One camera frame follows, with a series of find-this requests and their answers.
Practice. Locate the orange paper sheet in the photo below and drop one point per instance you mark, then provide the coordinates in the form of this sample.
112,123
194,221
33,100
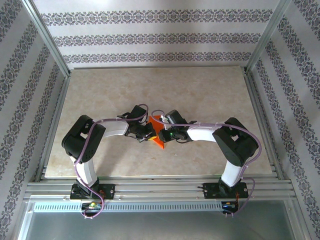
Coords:
158,143

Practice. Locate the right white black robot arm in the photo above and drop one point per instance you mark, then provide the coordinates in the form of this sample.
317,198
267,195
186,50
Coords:
202,132

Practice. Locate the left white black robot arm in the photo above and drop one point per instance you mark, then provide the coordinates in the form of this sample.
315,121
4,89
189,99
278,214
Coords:
115,130

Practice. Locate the grey metal sheet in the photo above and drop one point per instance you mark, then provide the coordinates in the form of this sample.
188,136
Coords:
160,227

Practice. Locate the wide aluminium mounting rail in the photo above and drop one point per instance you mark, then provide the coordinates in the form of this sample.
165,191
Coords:
160,190

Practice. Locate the short aluminium cross rail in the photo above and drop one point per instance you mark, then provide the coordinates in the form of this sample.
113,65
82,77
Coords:
155,67

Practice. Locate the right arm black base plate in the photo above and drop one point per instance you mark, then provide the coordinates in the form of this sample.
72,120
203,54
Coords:
208,191

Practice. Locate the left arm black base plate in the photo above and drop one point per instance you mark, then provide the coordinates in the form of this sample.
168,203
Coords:
110,191

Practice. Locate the aluminium side rail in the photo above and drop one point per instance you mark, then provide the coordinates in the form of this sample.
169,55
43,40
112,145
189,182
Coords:
53,125
263,125

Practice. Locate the aluminium frame post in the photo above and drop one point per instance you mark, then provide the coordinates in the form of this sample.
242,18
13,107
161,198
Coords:
47,37
266,37

